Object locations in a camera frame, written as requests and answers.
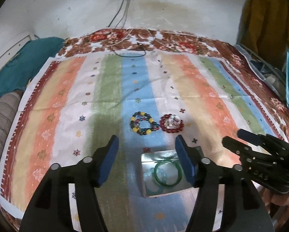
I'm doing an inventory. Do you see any multicolour bead bracelet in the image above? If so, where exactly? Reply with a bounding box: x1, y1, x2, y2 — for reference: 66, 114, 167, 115
130, 111, 158, 137

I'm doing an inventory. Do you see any teal pillow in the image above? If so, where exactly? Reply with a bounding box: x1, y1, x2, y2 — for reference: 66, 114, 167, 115
0, 37, 65, 98

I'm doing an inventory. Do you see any silver metal tin box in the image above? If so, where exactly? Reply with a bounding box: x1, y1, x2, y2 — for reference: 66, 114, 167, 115
140, 150, 196, 198

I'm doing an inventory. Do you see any grey striped pillow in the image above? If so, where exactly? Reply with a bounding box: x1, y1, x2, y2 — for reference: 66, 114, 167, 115
0, 93, 23, 160

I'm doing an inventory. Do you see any mustard yellow hanging garment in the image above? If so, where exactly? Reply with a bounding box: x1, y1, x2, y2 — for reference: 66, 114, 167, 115
239, 0, 289, 71

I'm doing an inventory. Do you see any white cable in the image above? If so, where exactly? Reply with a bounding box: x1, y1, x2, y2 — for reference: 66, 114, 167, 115
103, 0, 157, 52

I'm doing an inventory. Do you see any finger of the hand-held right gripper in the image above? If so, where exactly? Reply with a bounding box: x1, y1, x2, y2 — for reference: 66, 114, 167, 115
237, 129, 289, 155
222, 136, 281, 161

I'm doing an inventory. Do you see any red bead bracelet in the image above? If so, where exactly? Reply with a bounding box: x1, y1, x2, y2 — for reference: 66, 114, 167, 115
159, 113, 185, 134

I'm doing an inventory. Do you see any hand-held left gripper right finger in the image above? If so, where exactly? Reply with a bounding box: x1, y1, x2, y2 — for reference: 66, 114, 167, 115
175, 134, 275, 232

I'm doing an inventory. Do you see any black cable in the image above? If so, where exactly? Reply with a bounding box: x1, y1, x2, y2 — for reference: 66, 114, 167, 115
107, 0, 155, 58

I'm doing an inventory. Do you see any green jade bangle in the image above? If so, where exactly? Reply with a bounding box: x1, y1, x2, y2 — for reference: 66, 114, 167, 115
154, 160, 184, 187

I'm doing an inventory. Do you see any person's right hand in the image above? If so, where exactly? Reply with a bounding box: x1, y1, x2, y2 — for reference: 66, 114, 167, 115
263, 190, 289, 207

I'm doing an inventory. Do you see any white wire rack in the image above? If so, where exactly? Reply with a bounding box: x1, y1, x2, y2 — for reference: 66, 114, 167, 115
240, 44, 289, 99

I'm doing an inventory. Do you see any pale blue bead bracelet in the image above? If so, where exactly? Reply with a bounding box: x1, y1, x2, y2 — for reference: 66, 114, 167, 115
156, 168, 169, 182

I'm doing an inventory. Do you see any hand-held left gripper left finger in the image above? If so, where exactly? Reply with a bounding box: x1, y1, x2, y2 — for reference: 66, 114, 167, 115
19, 135, 119, 232

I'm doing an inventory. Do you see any striped pastel cloth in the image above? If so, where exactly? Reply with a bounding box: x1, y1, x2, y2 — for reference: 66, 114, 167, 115
0, 53, 284, 232

